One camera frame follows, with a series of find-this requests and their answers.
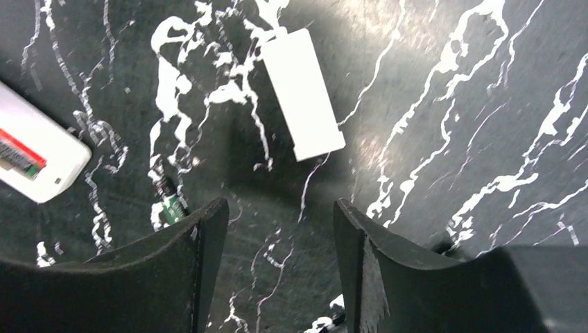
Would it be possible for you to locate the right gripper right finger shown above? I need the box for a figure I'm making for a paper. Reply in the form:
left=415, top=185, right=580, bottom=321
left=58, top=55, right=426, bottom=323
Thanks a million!
left=333, top=199, right=587, bottom=332

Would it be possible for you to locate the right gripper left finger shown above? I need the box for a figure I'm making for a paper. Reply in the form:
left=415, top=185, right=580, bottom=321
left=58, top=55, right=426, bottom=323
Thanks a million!
left=1, top=198, right=229, bottom=332

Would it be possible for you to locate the white remote control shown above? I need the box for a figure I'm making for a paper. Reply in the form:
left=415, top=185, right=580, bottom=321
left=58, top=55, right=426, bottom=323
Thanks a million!
left=1, top=83, right=92, bottom=203

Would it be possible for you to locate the white battery cover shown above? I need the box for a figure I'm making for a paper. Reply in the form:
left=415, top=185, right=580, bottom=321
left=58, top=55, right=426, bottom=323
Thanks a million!
left=261, top=28, right=346, bottom=162

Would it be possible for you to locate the brown black battery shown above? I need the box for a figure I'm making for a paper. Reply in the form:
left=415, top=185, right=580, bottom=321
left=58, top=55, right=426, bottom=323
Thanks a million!
left=1, top=141, right=42, bottom=179

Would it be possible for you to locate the red battery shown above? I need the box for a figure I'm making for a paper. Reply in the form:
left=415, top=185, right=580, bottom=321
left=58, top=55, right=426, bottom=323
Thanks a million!
left=1, top=129, right=46, bottom=169

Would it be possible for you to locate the green battery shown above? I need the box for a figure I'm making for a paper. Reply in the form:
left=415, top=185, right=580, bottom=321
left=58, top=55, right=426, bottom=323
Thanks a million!
left=155, top=177, right=187, bottom=224

